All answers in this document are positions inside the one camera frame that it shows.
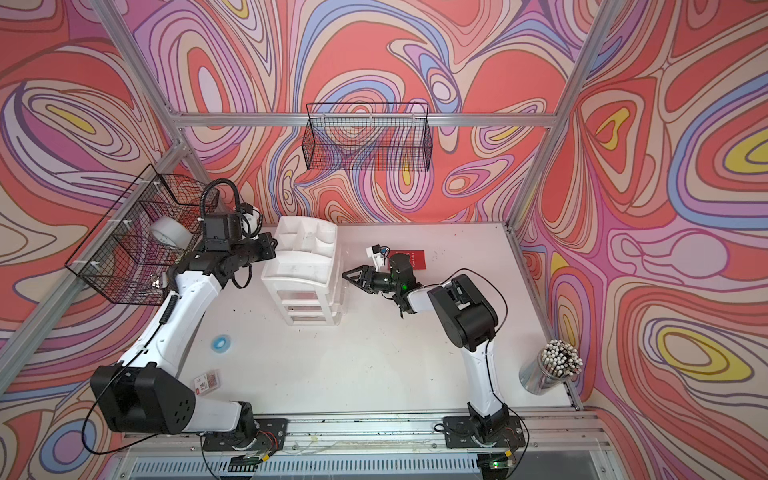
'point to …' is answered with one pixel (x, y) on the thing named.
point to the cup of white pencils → (547, 369)
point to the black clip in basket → (171, 271)
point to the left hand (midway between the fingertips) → (278, 240)
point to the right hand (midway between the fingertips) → (346, 284)
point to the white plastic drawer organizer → (299, 276)
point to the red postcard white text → (417, 258)
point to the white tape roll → (169, 231)
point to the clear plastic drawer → (338, 305)
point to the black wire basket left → (129, 257)
